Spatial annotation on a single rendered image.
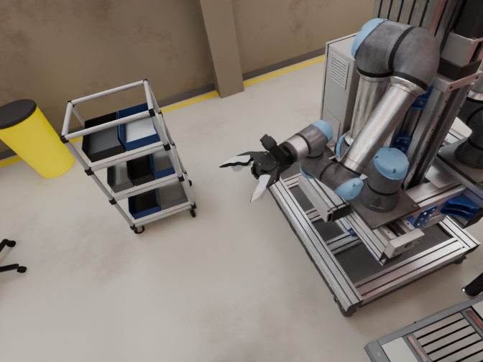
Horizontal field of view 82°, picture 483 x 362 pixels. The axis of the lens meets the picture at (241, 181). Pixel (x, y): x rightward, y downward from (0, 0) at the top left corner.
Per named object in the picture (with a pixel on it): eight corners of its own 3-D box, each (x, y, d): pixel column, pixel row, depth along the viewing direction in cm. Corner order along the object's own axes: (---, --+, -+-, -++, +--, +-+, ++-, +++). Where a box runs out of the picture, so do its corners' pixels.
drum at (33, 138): (77, 172, 281) (31, 116, 231) (35, 187, 275) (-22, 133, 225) (78, 148, 308) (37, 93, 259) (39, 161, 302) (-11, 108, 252)
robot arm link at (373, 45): (360, 180, 110) (399, 35, 69) (331, 161, 119) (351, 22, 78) (380, 165, 113) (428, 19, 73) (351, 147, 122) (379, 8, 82)
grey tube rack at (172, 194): (136, 240, 217) (54, 141, 143) (133, 200, 245) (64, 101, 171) (202, 216, 223) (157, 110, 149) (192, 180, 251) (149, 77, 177)
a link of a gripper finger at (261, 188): (261, 213, 76) (270, 186, 81) (261, 202, 71) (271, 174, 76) (250, 210, 76) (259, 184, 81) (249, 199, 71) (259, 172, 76)
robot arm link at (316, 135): (333, 146, 89) (336, 124, 82) (308, 163, 85) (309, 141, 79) (315, 134, 94) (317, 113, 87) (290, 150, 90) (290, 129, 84)
